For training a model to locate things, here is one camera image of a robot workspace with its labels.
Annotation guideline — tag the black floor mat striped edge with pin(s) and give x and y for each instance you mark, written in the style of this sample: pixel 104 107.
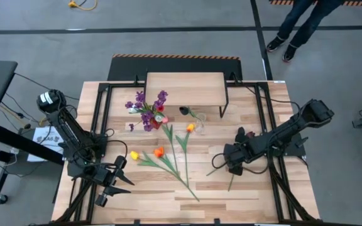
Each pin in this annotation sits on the black floor mat striped edge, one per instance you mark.
pixel 357 2
pixel 127 67

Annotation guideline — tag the red ribbed glass vase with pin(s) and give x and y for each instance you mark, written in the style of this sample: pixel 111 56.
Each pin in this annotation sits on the red ribbed glass vase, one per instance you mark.
pixel 155 125

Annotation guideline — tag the pale pink artificial tulip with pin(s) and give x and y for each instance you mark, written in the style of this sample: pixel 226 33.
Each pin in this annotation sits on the pale pink artificial tulip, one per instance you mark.
pixel 165 120

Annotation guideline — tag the purple artificial flower bunch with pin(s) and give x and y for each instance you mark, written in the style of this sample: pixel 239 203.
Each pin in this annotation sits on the purple artificial flower bunch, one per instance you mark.
pixel 140 96

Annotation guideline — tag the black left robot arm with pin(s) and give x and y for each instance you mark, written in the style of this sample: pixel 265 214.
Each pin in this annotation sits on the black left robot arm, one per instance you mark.
pixel 69 130

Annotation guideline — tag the white printed paper sheet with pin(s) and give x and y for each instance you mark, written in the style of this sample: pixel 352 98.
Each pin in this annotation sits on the white printed paper sheet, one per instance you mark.
pixel 47 139

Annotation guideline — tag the dark red artificial tulip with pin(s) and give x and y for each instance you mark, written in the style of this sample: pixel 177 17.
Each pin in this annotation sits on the dark red artificial tulip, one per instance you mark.
pixel 250 134

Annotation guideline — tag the black artificial tulip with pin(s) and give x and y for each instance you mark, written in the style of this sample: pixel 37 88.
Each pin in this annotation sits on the black artificial tulip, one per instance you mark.
pixel 240 129
pixel 184 110

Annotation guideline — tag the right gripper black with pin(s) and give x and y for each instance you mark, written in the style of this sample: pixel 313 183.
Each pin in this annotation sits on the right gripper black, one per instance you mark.
pixel 236 155

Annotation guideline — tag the person legs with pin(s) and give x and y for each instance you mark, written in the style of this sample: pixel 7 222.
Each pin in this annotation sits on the person legs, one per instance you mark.
pixel 306 22

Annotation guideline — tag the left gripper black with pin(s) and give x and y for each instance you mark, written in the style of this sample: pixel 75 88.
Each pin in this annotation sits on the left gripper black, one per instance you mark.
pixel 108 180

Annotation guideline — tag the black caster wheel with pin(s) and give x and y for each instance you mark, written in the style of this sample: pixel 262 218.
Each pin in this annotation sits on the black caster wheel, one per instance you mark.
pixel 2 198

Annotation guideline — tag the clear glass vase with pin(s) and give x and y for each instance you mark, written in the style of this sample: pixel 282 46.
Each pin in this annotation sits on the clear glass vase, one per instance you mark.
pixel 200 125

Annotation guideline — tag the black table edge bracket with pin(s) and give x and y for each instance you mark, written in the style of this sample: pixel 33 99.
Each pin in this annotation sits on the black table edge bracket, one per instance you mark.
pixel 217 221
pixel 136 222

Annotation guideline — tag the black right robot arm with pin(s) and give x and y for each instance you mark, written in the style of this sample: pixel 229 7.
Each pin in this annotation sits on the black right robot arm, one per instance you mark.
pixel 294 122

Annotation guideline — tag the large orange artificial tulip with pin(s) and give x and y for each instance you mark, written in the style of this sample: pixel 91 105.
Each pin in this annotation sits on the large orange artificial tulip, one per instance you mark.
pixel 158 152

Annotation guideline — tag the yellow red-tipped artificial tulip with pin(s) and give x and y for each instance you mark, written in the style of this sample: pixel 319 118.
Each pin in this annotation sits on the yellow red-tipped artificial tulip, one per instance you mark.
pixel 190 127

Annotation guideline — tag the wooden shelf black metal legs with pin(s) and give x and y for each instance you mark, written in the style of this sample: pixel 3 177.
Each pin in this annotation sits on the wooden shelf black metal legs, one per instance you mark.
pixel 184 89

